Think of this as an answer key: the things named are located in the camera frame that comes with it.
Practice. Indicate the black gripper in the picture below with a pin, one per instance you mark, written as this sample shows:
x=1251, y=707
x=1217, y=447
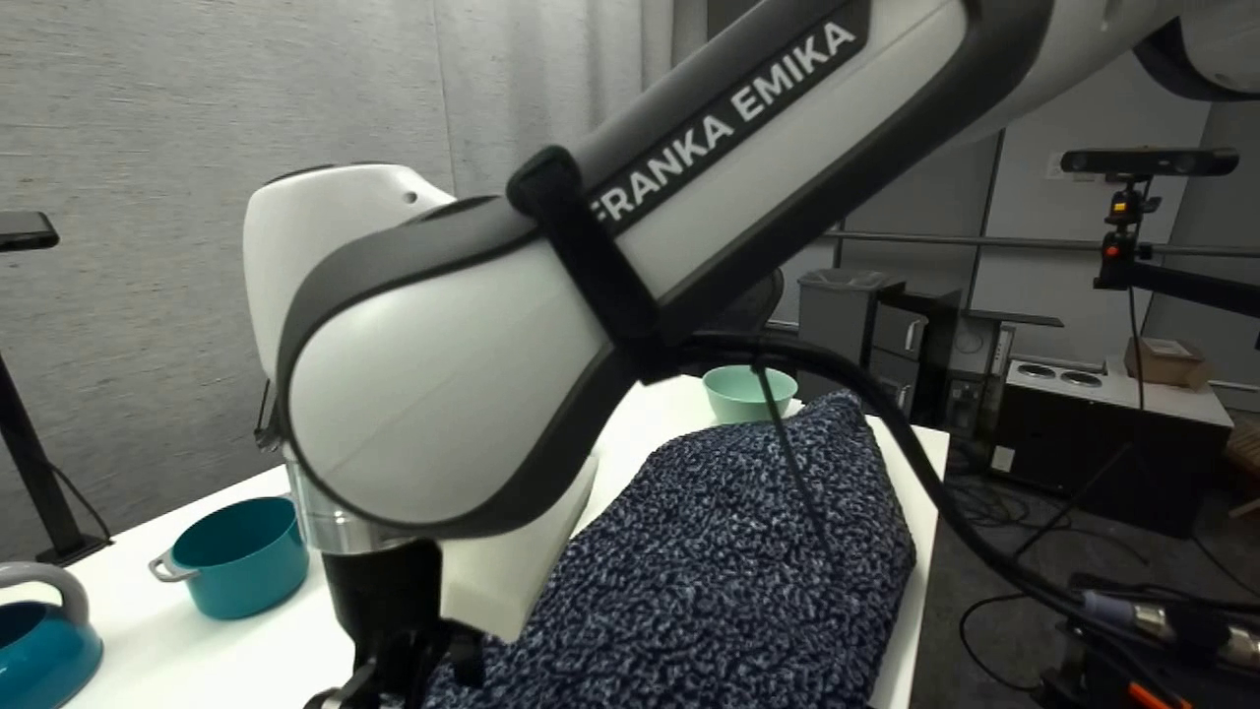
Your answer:
x=392, y=613

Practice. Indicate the grey trash bin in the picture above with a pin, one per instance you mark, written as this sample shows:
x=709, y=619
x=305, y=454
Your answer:
x=835, y=311

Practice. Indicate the teal pot with handles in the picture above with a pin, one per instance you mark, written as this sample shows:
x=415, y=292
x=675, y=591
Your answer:
x=237, y=562

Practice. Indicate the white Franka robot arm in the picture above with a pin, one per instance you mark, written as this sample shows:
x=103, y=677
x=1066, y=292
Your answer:
x=443, y=362

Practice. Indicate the black cabinet white top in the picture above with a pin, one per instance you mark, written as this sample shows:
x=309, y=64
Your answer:
x=1112, y=447

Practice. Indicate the dark grey knitted cloth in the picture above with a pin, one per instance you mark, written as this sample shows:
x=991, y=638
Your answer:
x=743, y=568

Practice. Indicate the black tripod camera right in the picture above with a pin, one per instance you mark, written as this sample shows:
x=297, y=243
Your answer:
x=1123, y=262

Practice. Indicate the black case orange latch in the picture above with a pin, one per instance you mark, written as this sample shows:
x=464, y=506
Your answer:
x=1157, y=646

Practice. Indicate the teal kettle grey handle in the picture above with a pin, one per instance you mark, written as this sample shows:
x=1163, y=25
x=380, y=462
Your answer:
x=49, y=651

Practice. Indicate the mint green bowl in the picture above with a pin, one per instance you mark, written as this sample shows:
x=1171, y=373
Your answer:
x=746, y=395

